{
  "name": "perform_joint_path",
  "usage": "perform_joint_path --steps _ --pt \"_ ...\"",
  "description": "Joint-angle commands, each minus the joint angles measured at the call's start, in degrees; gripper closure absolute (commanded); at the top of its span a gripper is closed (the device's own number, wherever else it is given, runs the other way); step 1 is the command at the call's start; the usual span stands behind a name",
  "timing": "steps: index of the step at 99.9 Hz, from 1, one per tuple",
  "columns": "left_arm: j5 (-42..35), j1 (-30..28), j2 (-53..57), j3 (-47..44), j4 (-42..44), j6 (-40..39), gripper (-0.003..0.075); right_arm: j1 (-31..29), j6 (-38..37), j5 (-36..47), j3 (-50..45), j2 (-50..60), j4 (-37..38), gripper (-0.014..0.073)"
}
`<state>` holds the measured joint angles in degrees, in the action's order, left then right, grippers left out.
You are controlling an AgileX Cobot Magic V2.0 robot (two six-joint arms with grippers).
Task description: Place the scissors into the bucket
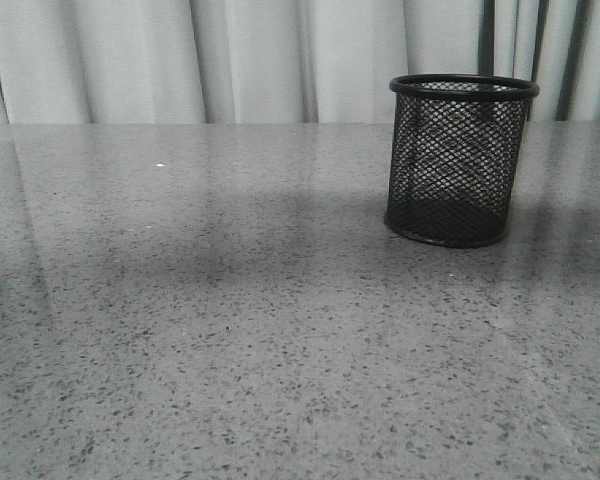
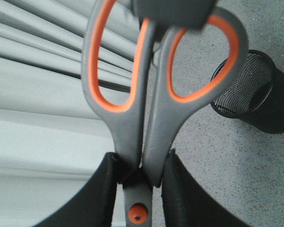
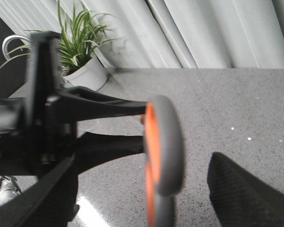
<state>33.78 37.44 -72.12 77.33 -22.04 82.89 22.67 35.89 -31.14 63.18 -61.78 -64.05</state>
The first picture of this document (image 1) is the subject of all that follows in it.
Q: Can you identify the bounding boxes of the black mesh pen holder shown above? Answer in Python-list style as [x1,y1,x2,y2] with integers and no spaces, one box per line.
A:
[385,74,540,248]

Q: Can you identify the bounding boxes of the light grey curtain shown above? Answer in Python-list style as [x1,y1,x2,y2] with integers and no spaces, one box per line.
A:
[0,1,600,124]

